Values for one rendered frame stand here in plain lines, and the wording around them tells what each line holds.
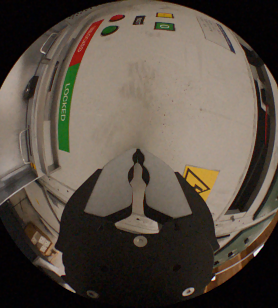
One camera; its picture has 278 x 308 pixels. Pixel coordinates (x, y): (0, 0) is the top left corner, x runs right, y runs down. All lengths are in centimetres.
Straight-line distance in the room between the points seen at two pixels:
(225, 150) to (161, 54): 14
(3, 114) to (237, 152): 52
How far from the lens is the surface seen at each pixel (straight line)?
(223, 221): 35
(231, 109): 15
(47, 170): 22
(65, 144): 20
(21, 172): 43
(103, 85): 15
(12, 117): 40
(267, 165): 37
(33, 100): 34
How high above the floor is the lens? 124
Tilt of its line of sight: 10 degrees down
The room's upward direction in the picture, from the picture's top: 101 degrees clockwise
